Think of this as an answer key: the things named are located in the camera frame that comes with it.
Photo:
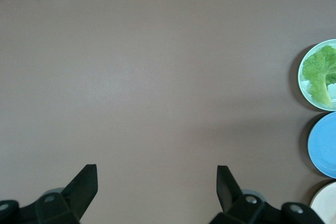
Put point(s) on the light green round plate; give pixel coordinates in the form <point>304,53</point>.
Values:
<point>304,89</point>

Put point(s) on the green lettuce leaf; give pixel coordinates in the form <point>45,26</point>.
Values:
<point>317,74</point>

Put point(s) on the brown table cover mat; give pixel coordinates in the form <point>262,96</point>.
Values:
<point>131,77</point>

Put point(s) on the blue round plate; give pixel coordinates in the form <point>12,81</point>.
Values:
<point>325,145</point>

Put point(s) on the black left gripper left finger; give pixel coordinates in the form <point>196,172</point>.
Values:
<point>71,197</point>

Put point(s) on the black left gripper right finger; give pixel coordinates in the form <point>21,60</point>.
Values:
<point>231,200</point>

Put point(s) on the beige round plate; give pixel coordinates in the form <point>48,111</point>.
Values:
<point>328,203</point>

